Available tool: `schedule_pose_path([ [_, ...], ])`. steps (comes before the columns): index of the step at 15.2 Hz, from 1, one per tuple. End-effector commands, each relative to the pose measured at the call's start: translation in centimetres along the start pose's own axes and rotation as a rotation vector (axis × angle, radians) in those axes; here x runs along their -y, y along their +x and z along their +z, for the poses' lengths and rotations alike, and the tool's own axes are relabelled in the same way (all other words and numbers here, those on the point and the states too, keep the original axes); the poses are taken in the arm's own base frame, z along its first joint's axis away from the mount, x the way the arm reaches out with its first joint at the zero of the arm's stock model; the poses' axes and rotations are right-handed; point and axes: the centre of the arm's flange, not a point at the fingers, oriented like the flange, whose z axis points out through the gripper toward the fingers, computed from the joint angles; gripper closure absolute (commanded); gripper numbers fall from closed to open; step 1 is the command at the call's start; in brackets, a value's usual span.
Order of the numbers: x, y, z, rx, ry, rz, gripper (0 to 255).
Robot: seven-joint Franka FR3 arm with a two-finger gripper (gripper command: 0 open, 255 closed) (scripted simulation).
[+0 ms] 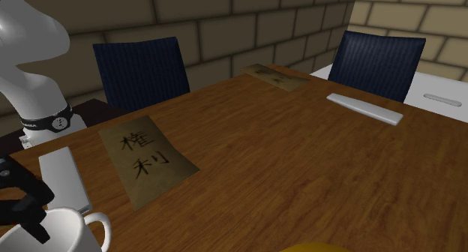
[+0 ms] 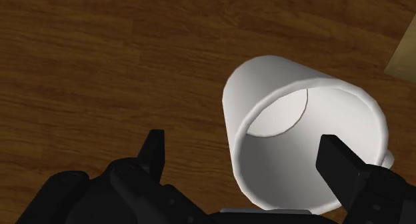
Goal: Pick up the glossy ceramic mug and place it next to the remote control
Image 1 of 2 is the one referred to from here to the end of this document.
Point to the grey flat tablet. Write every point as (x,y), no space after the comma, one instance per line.
(64,178)

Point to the small tan paper black characters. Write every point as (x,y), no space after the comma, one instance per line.
(276,77)

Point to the dark blue chair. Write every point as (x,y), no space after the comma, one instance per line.
(140,74)
(376,64)

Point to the brown wooden table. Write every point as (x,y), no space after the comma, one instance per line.
(292,170)

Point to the large tan paper black characters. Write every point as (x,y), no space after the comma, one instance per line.
(146,163)

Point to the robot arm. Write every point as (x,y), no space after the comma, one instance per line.
(33,43)

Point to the white mug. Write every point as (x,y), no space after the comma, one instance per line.
(62,233)

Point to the yellow round object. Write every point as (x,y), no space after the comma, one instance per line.
(316,248)

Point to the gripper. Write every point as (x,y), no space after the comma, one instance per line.
(20,178)

